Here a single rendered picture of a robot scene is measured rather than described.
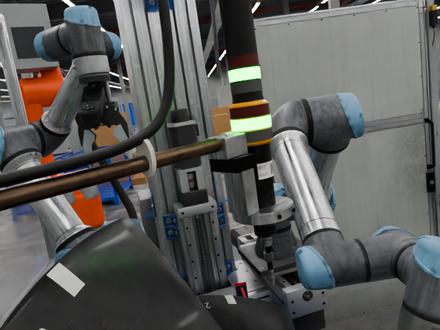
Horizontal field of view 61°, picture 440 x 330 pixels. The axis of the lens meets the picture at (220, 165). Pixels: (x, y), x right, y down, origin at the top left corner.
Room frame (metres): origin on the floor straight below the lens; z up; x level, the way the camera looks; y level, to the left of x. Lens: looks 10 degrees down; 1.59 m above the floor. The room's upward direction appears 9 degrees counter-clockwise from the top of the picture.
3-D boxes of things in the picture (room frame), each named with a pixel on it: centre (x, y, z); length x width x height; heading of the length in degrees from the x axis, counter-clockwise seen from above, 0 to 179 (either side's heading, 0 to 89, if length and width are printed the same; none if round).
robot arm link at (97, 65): (0.91, 0.26, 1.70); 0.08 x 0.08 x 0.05
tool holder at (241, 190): (0.40, -0.03, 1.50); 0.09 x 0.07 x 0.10; 131
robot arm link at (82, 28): (0.91, 0.26, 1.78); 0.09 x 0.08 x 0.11; 57
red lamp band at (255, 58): (0.41, -0.04, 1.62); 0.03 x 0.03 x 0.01
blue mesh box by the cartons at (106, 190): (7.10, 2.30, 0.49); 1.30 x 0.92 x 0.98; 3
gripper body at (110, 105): (0.92, 0.26, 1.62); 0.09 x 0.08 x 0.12; 6
